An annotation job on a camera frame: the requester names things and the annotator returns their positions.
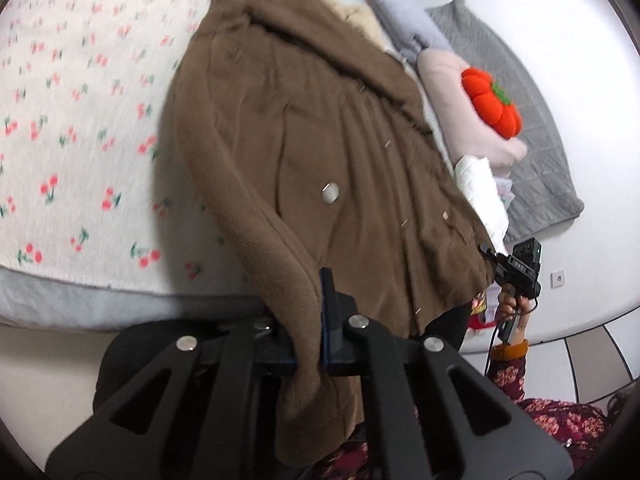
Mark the person's right forearm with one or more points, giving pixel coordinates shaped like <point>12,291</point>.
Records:
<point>507,375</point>

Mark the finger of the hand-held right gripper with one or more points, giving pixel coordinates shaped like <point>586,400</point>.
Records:
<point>490,254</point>

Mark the grey quilted bedspread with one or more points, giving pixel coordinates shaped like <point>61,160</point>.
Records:
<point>540,170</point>

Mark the bed with light blue sheet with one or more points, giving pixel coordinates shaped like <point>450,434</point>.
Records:
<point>100,305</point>

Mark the blue-grey pillow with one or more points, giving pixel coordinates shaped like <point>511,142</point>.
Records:
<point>400,15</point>

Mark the cherry print blanket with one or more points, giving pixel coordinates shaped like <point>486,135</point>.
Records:
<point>75,110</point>

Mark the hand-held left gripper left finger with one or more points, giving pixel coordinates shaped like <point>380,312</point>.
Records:
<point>240,360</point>

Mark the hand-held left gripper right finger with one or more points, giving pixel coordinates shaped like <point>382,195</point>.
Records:
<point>330,330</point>

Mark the pink patterned folded cloth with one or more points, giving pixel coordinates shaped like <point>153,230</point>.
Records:
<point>504,191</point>

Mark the white quilted jacket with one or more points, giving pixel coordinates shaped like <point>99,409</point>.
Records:
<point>480,185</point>

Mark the orange pumpkin cushion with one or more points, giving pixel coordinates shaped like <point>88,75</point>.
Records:
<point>490,105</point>

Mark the brown coat with fleece collar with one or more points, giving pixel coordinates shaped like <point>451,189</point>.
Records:
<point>325,135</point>

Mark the white wall socket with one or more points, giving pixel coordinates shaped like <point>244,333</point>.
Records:
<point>557,278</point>

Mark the pink pillow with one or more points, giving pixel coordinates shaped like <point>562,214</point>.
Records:
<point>450,100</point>

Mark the person's right hand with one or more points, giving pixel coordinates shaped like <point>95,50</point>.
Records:
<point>512,310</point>

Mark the person's black pants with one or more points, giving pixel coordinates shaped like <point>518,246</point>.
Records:
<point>445,330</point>

